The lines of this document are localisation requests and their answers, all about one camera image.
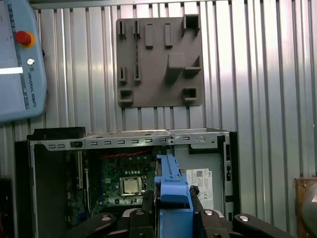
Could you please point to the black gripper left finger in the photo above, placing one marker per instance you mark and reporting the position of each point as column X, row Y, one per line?
column 138, row 223

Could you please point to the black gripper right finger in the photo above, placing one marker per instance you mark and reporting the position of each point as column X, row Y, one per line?
column 210, row 225

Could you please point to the hard disk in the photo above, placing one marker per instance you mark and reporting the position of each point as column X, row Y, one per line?
column 173, row 193

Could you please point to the silver CPU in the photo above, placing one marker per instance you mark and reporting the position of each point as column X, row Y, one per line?
column 130, row 186

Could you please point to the green motherboard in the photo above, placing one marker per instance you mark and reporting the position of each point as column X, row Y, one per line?
column 109, row 173

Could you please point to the grey power supply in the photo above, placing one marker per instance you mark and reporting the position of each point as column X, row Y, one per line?
column 205, row 158

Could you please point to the black PC case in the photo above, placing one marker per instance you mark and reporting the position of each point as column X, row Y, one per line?
column 49, row 178

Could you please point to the grey parts rack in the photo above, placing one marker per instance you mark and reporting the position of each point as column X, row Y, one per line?
column 153, row 74

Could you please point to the RAM stick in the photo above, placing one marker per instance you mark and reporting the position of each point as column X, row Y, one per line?
column 136, row 49

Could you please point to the pale blue teach pendant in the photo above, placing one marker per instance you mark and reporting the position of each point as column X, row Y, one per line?
column 15, row 94

